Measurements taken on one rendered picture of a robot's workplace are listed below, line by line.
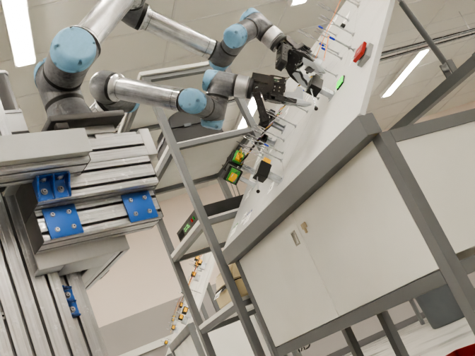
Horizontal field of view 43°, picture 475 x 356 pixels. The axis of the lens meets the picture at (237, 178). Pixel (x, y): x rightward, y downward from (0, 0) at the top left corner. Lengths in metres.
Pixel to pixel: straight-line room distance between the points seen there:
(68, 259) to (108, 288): 7.75
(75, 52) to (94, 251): 0.55
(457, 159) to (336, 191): 0.37
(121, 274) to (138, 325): 0.81
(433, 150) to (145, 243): 8.09
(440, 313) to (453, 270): 4.80
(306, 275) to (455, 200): 0.68
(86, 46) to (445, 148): 1.05
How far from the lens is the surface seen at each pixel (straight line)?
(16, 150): 1.53
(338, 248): 2.02
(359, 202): 1.87
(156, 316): 9.41
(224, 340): 5.04
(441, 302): 6.47
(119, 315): 9.39
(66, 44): 1.75
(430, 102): 2.36
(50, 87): 1.84
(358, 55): 1.94
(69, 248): 1.74
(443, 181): 1.79
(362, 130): 1.73
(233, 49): 2.17
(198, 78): 3.30
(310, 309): 2.29
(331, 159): 1.86
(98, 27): 1.86
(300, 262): 2.24
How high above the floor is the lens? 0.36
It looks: 17 degrees up
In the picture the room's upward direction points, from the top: 24 degrees counter-clockwise
